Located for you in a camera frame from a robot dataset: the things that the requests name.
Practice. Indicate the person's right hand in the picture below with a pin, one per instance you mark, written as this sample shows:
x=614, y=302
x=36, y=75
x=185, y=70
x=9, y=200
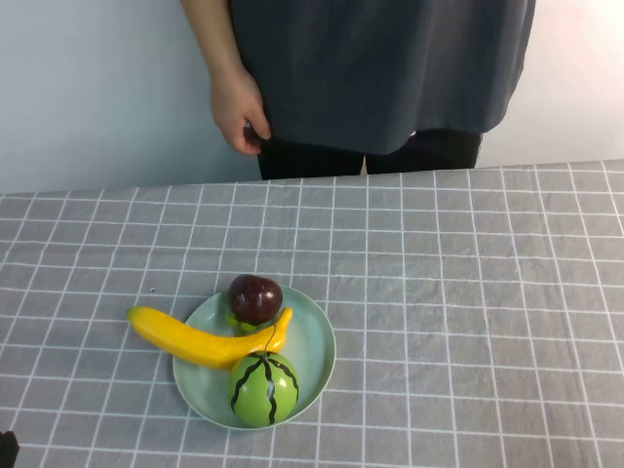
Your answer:
x=236, y=107

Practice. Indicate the yellow toy banana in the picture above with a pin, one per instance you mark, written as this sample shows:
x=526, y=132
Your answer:
x=195, y=341

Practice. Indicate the person's right forearm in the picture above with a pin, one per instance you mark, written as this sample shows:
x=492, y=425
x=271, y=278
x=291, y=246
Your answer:
x=209, y=39

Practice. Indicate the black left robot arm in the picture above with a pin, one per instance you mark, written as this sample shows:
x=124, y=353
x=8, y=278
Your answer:
x=7, y=451

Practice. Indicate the black trousers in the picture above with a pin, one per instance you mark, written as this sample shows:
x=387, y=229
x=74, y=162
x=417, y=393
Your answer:
x=312, y=163

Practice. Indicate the dark grey shirt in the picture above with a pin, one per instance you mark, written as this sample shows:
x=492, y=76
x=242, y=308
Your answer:
x=380, y=68

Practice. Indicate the dark purple toy mangosteen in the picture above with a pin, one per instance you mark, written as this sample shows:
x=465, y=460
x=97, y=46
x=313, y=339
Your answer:
x=256, y=298

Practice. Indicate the light green round plate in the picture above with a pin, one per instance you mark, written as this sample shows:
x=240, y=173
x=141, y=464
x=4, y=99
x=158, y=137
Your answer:
x=312, y=351

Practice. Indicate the green striped toy watermelon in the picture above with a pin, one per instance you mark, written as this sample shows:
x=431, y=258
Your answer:
x=263, y=392

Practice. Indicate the grey checked tablecloth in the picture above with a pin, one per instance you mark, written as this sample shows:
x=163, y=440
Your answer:
x=439, y=317

